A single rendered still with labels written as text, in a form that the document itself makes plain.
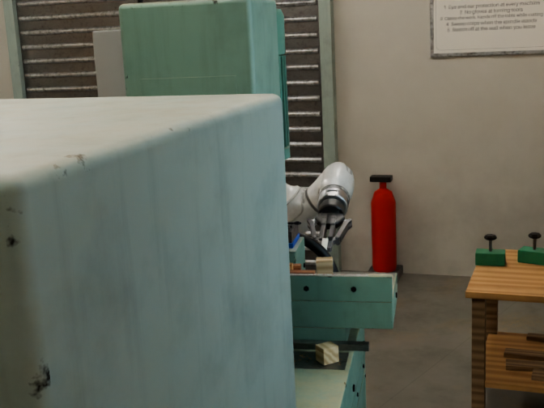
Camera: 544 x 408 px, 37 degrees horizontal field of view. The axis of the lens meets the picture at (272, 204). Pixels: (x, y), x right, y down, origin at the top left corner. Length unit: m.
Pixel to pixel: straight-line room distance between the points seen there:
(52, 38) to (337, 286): 4.01
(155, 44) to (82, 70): 4.06
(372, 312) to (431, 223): 3.10
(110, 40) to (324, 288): 0.69
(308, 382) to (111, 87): 0.67
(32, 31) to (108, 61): 4.15
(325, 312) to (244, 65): 0.65
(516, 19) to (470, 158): 0.78
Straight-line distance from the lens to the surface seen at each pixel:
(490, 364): 3.27
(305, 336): 1.79
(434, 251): 4.87
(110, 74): 1.42
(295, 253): 1.92
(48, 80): 5.55
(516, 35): 4.63
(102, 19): 5.31
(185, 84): 1.35
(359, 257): 4.96
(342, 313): 1.76
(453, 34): 4.66
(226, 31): 1.33
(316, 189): 2.44
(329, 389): 1.59
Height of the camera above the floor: 1.48
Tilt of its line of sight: 12 degrees down
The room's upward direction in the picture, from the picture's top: 3 degrees counter-clockwise
